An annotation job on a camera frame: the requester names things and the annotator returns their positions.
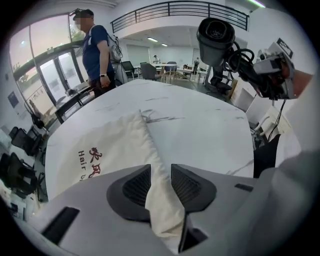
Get person's white shirt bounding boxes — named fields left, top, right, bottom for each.
left=272, top=72, right=320, bottom=256

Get glass entrance doors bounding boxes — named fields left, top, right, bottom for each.
left=9, top=14, right=86, bottom=121

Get long white table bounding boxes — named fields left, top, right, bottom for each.
left=134, top=63, right=208, bottom=76

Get person's black trousers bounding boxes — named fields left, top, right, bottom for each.
left=253, top=133, right=282, bottom=179

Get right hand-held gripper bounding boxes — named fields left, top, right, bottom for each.
left=252, top=37, right=297, bottom=100

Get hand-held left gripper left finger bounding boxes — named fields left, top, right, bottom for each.
left=32, top=164, right=180, bottom=256

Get person's right forearm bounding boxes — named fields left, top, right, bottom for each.
left=293, top=67, right=315, bottom=98

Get black-legged table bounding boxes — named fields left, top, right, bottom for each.
left=54, top=83, right=96, bottom=125

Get black mesh chair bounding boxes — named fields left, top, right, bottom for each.
left=121, top=60, right=140, bottom=81

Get blue wall poster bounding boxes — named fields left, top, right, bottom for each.
left=7, top=91, right=20, bottom=108

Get black office chair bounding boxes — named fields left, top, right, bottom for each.
left=0, top=152, right=38, bottom=198
left=207, top=62, right=233, bottom=93
left=9, top=127, right=42, bottom=157

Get cream drawstring bag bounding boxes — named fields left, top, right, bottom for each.
left=46, top=109, right=187, bottom=240

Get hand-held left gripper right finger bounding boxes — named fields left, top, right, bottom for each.
left=171, top=163, right=271, bottom=256

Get black hair dryer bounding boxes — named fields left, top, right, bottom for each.
left=196, top=17, right=275, bottom=101

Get grey dining chair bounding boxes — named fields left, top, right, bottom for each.
left=139, top=62, right=161, bottom=82

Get person's right hand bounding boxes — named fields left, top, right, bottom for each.
left=271, top=71, right=288, bottom=97

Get black mezzanine railing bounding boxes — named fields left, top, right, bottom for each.
left=110, top=0, right=250, bottom=33

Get grey backpack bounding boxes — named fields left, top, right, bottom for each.
left=106, top=33, right=124, bottom=65

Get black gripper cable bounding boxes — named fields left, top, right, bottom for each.
left=268, top=98, right=287, bottom=142

